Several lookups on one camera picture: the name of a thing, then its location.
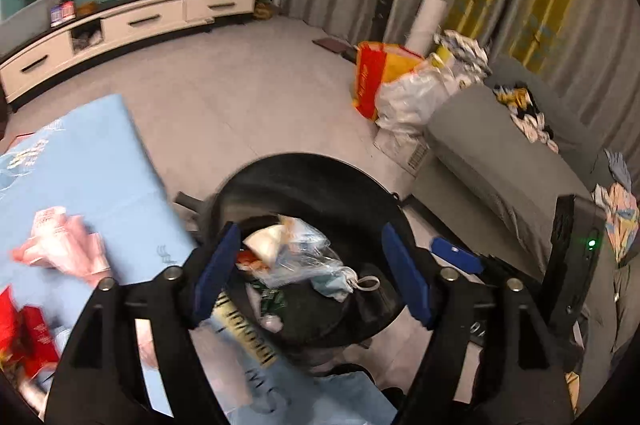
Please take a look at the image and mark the pink crumpled packaging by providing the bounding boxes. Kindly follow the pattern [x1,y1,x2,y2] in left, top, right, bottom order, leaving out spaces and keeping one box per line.
[10,206,114,279]

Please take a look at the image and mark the colourful patterned cloth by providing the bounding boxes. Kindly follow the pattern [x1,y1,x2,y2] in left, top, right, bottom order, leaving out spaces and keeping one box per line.
[592,149,640,265]

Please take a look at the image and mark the brown flat board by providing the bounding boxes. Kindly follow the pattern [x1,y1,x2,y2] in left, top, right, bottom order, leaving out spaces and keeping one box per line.
[312,37,352,54]

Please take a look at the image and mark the clear crumpled plastic bag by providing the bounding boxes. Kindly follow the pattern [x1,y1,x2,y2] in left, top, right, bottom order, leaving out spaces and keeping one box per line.
[264,215,353,292]

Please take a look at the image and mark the blue red small box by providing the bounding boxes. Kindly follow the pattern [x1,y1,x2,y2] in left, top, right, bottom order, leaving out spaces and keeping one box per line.
[50,0,76,26]

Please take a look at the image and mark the pile of printed plastic bags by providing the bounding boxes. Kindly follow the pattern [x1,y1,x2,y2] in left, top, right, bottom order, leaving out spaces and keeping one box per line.
[432,29,494,86]

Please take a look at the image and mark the black yellow white cloth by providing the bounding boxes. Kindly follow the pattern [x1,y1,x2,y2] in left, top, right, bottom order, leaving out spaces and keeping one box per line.
[492,84,559,154]

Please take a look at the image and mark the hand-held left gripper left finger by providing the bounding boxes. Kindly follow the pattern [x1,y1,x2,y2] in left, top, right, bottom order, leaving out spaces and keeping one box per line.
[44,221,242,425]

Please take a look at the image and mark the blue face mask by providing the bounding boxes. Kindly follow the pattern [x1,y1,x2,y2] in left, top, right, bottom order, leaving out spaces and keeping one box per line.
[312,272,381,303]

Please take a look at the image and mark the black round trash bin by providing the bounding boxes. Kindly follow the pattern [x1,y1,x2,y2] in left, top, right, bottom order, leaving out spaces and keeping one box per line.
[199,152,410,358]

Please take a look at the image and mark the red yellow shopping bag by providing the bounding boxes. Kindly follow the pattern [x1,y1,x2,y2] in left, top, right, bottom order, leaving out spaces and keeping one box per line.
[353,41,426,122]

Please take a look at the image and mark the yellow black printed paper bag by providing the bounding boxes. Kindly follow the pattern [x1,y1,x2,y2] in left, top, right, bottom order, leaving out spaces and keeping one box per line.
[210,290,301,416]

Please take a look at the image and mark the white plastic bag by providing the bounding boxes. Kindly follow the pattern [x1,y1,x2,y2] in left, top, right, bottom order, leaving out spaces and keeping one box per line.
[375,60,453,133]

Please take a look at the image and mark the red gold carton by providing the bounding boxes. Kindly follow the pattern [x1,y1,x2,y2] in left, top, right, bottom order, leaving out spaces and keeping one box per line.
[0,287,62,378]

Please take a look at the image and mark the white crumpled paper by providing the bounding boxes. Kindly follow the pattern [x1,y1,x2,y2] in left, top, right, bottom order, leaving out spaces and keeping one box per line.
[244,224,287,267]

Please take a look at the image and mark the grey sofa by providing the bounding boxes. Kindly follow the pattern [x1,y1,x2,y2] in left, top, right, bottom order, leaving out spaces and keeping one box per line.
[410,55,640,406]

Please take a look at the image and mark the white tv cabinet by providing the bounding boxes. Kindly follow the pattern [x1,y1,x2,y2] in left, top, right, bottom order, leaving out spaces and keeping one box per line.
[0,0,257,104]

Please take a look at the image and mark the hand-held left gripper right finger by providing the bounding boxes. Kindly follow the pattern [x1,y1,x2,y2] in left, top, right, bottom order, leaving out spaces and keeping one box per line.
[381,224,577,425]

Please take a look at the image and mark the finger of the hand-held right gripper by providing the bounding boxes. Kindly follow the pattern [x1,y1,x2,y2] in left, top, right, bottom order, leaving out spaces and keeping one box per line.
[430,236,551,288]

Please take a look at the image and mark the green snack packet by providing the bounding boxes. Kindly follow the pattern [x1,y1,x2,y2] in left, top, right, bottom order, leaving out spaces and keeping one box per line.
[252,284,287,316]

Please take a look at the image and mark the light blue floral tablecloth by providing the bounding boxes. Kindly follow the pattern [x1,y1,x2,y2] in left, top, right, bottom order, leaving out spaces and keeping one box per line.
[0,94,281,425]

